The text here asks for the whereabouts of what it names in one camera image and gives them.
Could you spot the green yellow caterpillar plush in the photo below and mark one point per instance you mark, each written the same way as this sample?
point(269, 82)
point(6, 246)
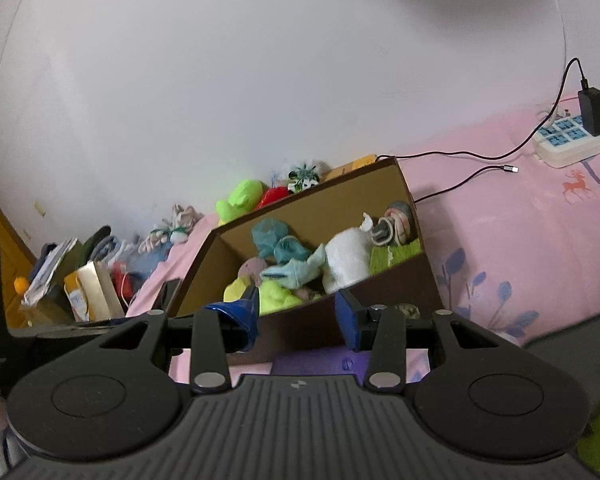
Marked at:
point(242, 200)

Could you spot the red plush toy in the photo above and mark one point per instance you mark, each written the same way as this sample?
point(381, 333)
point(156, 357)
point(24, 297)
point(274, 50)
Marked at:
point(272, 196)

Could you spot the yellow cardboard box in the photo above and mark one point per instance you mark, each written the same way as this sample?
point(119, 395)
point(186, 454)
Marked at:
point(349, 167)

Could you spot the teal zipper pouch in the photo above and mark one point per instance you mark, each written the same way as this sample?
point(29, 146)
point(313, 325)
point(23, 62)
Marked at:
point(297, 273)

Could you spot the brown cardboard box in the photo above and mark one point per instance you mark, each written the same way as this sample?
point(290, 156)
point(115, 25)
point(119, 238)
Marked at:
point(314, 216)

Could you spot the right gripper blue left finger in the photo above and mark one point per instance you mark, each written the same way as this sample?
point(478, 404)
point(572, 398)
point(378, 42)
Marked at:
point(239, 320)

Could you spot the white rabbit plush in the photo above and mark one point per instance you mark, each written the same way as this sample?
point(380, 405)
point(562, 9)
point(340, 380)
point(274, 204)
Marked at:
point(173, 231)

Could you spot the white power strip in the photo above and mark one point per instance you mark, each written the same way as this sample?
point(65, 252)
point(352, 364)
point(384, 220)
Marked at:
point(565, 142)

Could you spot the green towel in box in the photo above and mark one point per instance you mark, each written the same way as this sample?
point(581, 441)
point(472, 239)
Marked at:
point(385, 257)

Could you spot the pink printed bed sheet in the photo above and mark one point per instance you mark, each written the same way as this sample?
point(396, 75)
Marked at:
point(516, 253)

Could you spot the teal knitted cloth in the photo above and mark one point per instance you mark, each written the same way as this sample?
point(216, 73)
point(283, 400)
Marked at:
point(274, 241)

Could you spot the black charger adapter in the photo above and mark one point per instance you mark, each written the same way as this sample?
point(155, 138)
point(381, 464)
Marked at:
point(589, 101)

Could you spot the pink plush toy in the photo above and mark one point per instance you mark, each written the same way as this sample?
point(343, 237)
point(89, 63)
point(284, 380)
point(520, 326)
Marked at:
point(252, 269)

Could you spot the yellow fluffy towel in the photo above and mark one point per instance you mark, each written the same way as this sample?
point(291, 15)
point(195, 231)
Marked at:
point(272, 297)

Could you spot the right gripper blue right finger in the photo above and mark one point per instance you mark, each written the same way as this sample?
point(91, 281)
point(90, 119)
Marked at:
point(358, 323)

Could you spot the black smartphone on bed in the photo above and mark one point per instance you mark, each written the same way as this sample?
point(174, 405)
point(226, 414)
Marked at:
point(165, 297)

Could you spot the purple tissue pack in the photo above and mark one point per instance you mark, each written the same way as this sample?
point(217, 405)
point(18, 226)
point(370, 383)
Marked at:
point(325, 362)

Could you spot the small doll with hat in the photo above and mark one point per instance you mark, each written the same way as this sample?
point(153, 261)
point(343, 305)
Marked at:
point(396, 226)

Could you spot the phone on stand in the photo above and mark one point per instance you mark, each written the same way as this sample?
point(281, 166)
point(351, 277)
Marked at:
point(575, 349)

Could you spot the white gold paper bag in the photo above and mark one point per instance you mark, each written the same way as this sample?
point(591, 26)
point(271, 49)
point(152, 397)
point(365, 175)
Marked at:
point(91, 294)

